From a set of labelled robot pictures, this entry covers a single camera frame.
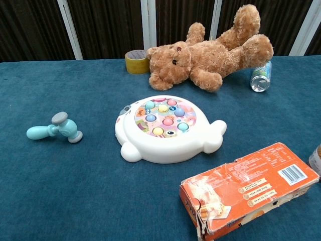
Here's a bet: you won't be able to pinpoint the teal toy hammer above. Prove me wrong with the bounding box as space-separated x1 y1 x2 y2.
26 111 83 144

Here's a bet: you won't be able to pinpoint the white plastic button toy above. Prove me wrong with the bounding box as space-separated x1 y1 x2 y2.
114 95 228 164

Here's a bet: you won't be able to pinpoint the yellow packing tape roll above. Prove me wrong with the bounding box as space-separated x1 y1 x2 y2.
124 49 151 75

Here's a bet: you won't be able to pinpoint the brown teddy bear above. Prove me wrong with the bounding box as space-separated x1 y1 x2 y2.
146 4 274 93

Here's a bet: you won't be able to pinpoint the light blue drink can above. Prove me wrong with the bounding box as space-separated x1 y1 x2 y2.
250 60 272 93

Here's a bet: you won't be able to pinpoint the blue velvet table cloth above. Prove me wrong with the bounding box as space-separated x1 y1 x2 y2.
0 55 321 241

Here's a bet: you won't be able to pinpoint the torn orange cardboard box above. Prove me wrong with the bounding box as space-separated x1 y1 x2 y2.
179 142 320 241

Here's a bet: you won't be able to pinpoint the small round clear container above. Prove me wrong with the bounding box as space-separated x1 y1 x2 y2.
308 144 321 176

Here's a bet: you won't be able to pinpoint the dark brown pleated curtain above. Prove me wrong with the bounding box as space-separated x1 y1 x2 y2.
0 0 321 63

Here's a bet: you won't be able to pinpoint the white frame bar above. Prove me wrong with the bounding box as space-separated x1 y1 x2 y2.
56 0 84 61
140 0 157 50
209 0 223 41
289 0 321 57

